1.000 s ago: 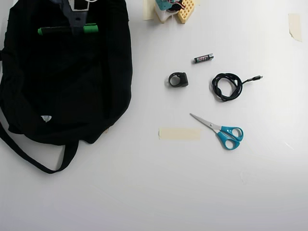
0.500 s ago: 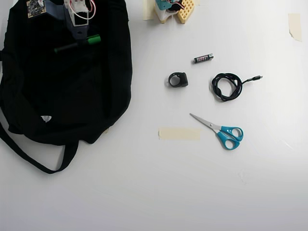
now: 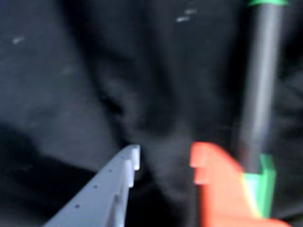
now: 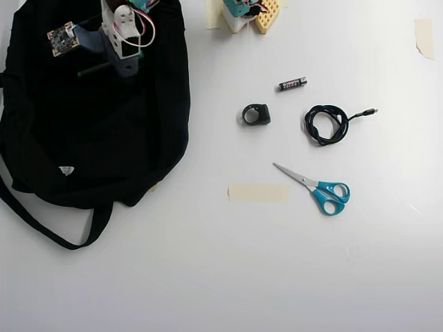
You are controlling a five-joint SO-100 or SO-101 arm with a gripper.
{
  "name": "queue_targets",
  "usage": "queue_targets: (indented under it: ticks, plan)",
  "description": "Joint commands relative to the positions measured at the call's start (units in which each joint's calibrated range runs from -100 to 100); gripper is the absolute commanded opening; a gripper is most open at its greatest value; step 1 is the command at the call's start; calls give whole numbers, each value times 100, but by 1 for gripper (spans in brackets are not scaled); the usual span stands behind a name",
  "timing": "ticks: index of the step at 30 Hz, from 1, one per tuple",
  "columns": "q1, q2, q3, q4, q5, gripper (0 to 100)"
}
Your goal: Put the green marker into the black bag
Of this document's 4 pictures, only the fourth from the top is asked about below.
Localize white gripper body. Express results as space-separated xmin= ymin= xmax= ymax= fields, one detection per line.
xmin=102 ymin=3 xmax=143 ymax=60

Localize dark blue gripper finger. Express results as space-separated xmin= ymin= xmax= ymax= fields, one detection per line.
xmin=74 ymin=28 xmax=140 ymax=79

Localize green black marker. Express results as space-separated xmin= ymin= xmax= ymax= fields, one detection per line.
xmin=77 ymin=61 xmax=114 ymax=78

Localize black fabric bag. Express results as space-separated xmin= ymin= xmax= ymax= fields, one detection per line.
xmin=0 ymin=0 xmax=192 ymax=250

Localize black battery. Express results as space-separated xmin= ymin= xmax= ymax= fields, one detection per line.
xmin=277 ymin=77 xmax=308 ymax=93

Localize long beige masking tape strip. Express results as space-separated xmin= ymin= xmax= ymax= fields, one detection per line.
xmin=228 ymin=183 xmax=290 ymax=203

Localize camera circuit board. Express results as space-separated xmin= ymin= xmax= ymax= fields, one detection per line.
xmin=46 ymin=21 xmax=81 ymax=58

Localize red white servo wire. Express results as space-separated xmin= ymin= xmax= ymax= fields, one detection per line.
xmin=129 ymin=3 xmax=157 ymax=48

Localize black plastic ring clip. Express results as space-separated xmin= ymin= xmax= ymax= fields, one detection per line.
xmin=237 ymin=103 xmax=272 ymax=127

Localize black coiled cable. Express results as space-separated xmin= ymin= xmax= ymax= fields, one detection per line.
xmin=302 ymin=104 xmax=379 ymax=147

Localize blue handled scissors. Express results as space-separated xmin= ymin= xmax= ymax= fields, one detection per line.
xmin=272 ymin=162 xmax=352 ymax=216

